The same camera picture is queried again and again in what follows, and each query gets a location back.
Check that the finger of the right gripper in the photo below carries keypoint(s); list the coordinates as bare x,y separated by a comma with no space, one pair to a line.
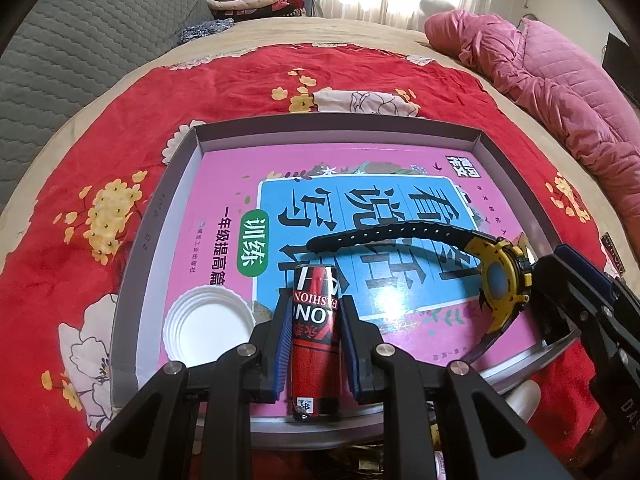
600,290
558,308

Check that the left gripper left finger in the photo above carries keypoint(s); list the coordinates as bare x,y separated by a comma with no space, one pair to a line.
194,422

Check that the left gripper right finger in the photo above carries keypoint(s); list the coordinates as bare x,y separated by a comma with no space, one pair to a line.
480,435

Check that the yellow black wrist watch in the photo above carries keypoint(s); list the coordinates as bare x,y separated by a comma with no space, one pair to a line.
434,265

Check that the white oval case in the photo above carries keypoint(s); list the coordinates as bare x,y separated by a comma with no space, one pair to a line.
524,399

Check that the white plastic jar lid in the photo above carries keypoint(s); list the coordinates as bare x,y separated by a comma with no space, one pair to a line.
205,322

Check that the red lighter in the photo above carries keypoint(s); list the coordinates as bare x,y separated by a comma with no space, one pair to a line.
315,385

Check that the pink and blue book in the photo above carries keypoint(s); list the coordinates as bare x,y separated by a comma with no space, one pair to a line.
250,212

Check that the grey shallow cardboard box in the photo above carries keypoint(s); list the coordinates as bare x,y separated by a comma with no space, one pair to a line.
137,350

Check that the red floral blanket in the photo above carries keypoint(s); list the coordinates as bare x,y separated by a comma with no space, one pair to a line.
89,210

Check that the pink quilted comforter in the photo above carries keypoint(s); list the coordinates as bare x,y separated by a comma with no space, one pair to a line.
561,86

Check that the black television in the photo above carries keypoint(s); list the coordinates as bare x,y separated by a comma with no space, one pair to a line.
622,66

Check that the beige bed sheet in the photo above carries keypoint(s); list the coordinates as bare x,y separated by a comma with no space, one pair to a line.
16,217

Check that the blue patterned cloth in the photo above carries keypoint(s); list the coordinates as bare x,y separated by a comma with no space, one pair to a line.
204,29

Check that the grey quilted sofa back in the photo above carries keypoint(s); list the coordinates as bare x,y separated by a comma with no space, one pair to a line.
65,54

